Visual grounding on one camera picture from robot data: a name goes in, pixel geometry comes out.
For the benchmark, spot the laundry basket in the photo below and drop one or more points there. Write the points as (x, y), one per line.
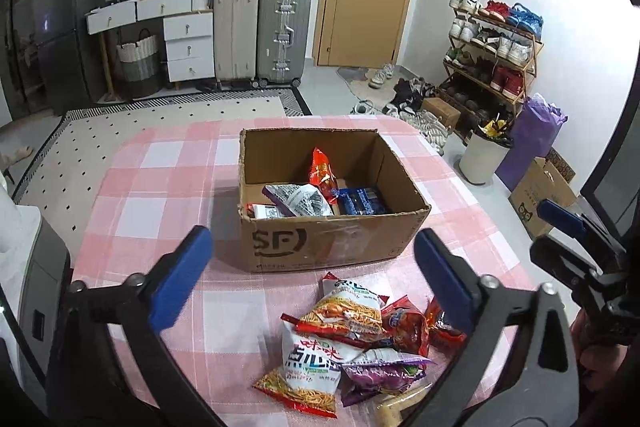
(140, 61)

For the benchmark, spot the purple snack packet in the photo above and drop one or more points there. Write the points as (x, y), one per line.
(298, 200)

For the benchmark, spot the purple bag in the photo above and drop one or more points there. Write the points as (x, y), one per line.
(533, 134)

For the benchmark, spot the white trash bin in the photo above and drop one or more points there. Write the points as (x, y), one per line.
(483, 155)

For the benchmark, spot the clear cracker packet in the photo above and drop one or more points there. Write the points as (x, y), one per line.
(392, 410)

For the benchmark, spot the orange red packet in box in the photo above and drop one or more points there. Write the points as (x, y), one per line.
(322, 177)

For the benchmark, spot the red cone snack packet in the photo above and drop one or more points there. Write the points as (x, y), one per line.
(406, 326)

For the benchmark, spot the white noodle snack packet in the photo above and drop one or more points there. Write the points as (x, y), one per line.
(311, 370)

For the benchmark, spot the white drawer desk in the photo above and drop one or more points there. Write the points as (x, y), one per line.
(185, 35)

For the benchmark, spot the small cardboard box floor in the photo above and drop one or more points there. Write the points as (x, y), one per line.
(541, 181)

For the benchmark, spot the silver suitcase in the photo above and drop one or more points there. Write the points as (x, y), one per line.
(281, 41)

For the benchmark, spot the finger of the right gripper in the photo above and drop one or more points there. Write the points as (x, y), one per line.
(560, 218)

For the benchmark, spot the blue snack packet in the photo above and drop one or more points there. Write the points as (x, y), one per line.
(360, 202)

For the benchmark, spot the small red white packet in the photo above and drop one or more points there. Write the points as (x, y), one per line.
(262, 211)

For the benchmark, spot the red Oreo packet brown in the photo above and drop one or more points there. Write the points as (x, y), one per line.
(440, 333)

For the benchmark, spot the white appliance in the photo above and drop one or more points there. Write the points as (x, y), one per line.
(34, 267)

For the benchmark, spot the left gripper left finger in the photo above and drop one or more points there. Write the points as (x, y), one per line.
(173, 278)

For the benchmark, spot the pink checked tablecloth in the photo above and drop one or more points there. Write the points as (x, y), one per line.
(201, 371)

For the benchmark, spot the SF cardboard box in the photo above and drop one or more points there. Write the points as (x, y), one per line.
(359, 158)

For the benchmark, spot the shoe rack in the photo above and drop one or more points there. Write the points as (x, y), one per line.
(491, 62)

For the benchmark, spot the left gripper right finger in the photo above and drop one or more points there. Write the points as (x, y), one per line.
(453, 282)

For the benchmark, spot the person's right hand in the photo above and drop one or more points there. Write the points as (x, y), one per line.
(607, 368)

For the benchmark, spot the dotted floor rug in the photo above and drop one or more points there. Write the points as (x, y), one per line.
(86, 143)

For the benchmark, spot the dark refrigerator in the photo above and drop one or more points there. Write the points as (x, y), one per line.
(69, 58)

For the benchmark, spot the beige suitcase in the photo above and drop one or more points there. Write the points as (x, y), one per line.
(235, 39)

